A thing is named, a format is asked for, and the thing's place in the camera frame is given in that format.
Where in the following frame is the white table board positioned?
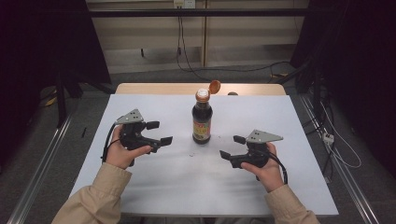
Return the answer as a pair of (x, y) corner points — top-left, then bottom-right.
(69, 93), (339, 217)

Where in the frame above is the black metal stand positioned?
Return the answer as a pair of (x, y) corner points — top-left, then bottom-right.
(55, 70), (68, 129)

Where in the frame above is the black curtain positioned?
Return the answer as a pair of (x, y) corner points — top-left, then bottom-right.
(290, 0), (396, 171)
(0, 0), (112, 169)

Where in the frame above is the person's right hand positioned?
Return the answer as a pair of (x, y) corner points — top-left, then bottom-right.
(241, 142), (286, 193)

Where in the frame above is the white wall outlet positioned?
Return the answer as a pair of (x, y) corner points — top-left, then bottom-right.
(173, 0), (196, 9)

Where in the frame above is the black horizontal bar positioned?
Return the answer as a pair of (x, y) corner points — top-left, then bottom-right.
(88, 8), (312, 18)

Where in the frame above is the white floor cable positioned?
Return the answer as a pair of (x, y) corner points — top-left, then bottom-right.
(319, 102), (362, 169)

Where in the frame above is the person's left hand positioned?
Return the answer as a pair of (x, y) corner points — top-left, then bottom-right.
(106, 124), (153, 171)

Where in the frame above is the wooden vertical wall strip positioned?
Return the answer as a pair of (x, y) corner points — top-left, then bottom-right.
(201, 0), (208, 68)

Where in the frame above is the wooden table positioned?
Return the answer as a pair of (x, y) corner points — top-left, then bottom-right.
(115, 82), (287, 96)

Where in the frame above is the black hanging cable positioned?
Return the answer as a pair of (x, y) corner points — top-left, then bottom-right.
(176, 7), (292, 83)

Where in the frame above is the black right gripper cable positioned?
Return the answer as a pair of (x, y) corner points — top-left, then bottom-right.
(248, 148), (289, 185)

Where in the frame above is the aluminium floor rail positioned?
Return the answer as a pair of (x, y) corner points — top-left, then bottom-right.
(298, 93), (380, 224)
(7, 113), (76, 224)

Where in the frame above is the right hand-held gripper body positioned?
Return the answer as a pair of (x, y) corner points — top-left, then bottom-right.
(229, 129), (284, 170)

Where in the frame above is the dark sauce bottle orange cap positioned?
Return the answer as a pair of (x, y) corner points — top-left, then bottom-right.
(191, 79), (222, 146)

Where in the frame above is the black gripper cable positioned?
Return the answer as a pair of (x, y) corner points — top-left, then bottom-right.
(248, 148), (289, 185)
(101, 122), (122, 163)

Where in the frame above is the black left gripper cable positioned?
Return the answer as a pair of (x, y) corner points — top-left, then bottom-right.
(101, 122), (122, 163)

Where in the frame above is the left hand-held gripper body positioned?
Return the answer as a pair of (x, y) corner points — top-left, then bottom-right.
(114, 108), (163, 154)

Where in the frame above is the white power strip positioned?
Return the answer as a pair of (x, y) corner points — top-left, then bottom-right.
(321, 132), (335, 146)

